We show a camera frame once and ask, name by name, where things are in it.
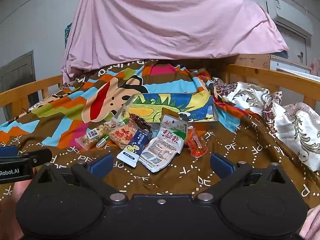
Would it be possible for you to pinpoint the pink fleece cloth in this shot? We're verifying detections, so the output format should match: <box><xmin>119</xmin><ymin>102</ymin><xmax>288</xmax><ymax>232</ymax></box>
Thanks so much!
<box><xmin>299</xmin><ymin>205</ymin><xmax>320</xmax><ymax>240</ymax></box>

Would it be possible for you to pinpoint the teal wall poster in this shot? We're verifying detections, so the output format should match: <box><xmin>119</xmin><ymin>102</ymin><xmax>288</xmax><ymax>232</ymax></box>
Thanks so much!
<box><xmin>64</xmin><ymin>22</ymin><xmax>73</xmax><ymax>49</ymax></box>

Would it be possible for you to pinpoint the orange red snack packet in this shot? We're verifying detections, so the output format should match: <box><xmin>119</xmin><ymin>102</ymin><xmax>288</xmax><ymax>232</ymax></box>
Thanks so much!
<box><xmin>186</xmin><ymin>127</ymin><xmax>208</xmax><ymax>157</ymax></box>

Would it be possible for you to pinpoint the wooden board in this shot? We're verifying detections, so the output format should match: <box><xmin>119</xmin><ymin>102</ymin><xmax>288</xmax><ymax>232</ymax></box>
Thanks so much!
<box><xmin>226</xmin><ymin>54</ymin><xmax>272</xmax><ymax>67</ymax></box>

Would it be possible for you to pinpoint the painted metal tray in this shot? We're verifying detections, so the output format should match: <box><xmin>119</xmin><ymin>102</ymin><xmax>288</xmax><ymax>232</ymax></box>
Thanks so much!
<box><xmin>114</xmin><ymin>93</ymin><xmax>218</xmax><ymax>124</ymax></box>

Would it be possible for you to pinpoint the white floral satin quilt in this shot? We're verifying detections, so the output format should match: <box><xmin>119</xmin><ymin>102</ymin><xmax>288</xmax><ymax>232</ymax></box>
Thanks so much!
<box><xmin>212</xmin><ymin>77</ymin><xmax>320</xmax><ymax>172</ymax></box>

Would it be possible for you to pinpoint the clear nut bar packet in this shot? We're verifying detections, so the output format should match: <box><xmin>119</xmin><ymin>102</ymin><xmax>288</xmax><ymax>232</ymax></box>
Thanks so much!
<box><xmin>75</xmin><ymin>124</ymin><xmax>117</xmax><ymax>150</ymax></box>

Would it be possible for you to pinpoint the pink bed sheet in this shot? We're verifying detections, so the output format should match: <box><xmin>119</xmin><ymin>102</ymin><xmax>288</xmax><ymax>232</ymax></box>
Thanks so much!
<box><xmin>61</xmin><ymin>0</ymin><xmax>289</xmax><ymax>83</ymax></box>

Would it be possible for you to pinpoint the gold foil snack packet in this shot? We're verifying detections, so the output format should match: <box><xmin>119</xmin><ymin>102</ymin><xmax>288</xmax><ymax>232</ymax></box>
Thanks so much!
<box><xmin>161</xmin><ymin>107</ymin><xmax>180</xmax><ymax>121</ymax></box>

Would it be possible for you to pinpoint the blue white snack packet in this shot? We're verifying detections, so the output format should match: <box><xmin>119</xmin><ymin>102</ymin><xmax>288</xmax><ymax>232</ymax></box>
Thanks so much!
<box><xmin>116</xmin><ymin>129</ymin><xmax>153</xmax><ymax>168</ymax></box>

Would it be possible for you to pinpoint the wooden bed rail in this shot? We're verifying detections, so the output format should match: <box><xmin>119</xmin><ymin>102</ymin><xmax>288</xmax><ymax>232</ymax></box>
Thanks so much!
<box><xmin>224</xmin><ymin>64</ymin><xmax>320</xmax><ymax>105</ymax></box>
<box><xmin>0</xmin><ymin>74</ymin><xmax>64</xmax><ymax>120</ymax></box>

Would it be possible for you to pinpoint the white cabinet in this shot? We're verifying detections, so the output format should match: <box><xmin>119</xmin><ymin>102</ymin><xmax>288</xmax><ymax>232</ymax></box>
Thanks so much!
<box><xmin>269</xmin><ymin>54</ymin><xmax>312</xmax><ymax>75</ymax></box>

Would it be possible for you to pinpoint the cartoon monkey printed blanket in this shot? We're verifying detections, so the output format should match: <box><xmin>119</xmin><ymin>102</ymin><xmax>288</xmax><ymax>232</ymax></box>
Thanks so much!
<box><xmin>0</xmin><ymin>59</ymin><xmax>320</xmax><ymax>209</ymax></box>

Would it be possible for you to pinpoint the orange rice cracker packet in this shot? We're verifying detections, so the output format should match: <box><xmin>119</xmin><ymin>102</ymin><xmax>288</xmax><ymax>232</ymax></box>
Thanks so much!
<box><xmin>109</xmin><ymin>124</ymin><xmax>139</xmax><ymax>148</ymax></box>

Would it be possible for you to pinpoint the white air conditioner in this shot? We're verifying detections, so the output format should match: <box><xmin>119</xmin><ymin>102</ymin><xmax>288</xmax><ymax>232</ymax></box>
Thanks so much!
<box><xmin>265</xmin><ymin>0</ymin><xmax>314</xmax><ymax>39</ymax></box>

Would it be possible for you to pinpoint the person's left hand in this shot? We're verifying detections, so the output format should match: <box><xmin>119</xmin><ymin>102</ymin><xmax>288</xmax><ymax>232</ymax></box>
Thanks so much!
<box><xmin>0</xmin><ymin>172</ymin><xmax>37</xmax><ymax>240</ymax></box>

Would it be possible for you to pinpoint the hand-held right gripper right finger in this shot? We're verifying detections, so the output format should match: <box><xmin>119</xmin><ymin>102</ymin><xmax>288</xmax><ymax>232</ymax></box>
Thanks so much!
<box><xmin>195</xmin><ymin>152</ymin><xmax>288</xmax><ymax>204</ymax></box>

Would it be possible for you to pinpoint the grey door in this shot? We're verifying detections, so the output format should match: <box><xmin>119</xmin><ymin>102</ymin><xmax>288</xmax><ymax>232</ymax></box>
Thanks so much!
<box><xmin>276</xmin><ymin>26</ymin><xmax>308</xmax><ymax>60</ymax></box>
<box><xmin>0</xmin><ymin>50</ymin><xmax>40</xmax><ymax>124</ymax></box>

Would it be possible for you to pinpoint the white green snack packet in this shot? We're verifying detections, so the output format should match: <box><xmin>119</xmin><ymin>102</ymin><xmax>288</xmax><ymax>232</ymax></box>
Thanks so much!
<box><xmin>138</xmin><ymin>114</ymin><xmax>188</xmax><ymax>173</ymax></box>

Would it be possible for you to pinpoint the dark brown snack packet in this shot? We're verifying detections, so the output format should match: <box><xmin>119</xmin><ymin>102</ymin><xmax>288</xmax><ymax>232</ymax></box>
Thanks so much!
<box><xmin>129</xmin><ymin>113</ymin><xmax>153</xmax><ymax>133</ymax></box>

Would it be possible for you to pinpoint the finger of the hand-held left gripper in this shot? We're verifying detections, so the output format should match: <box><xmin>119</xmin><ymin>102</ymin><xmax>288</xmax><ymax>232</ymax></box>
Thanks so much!
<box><xmin>0</xmin><ymin>149</ymin><xmax>52</xmax><ymax>167</ymax></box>
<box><xmin>0</xmin><ymin>145</ymin><xmax>19</xmax><ymax>157</ymax></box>

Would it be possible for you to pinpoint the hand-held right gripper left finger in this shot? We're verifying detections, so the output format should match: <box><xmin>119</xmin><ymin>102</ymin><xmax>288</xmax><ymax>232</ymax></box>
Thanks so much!
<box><xmin>32</xmin><ymin>152</ymin><xmax>127</xmax><ymax>204</ymax></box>

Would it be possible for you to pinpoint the green white tube packet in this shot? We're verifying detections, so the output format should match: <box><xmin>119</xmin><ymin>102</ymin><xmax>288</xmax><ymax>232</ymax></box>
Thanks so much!
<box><xmin>96</xmin><ymin>119</ymin><xmax>130</xmax><ymax>149</ymax></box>

